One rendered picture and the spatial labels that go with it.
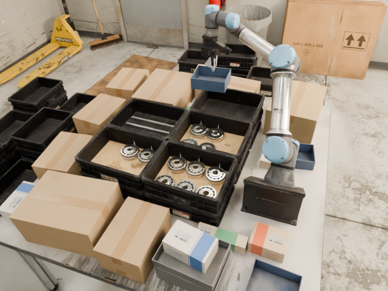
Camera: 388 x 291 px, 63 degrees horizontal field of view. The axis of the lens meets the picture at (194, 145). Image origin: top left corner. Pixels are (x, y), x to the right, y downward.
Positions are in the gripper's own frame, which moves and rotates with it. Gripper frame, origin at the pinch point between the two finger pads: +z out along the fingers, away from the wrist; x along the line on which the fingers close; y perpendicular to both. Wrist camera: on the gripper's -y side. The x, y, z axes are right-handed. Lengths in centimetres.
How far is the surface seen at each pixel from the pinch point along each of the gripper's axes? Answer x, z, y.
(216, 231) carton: 79, 44, -27
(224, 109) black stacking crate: -4.7, 29.3, -5.8
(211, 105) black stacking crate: -7.2, 29.1, 4.2
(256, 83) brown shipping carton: -37.0, 23.4, -19.3
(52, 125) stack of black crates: 8, 64, 136
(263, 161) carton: 26, 39, -38
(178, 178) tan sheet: 60, 35, 0
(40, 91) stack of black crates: -31, 60, 182
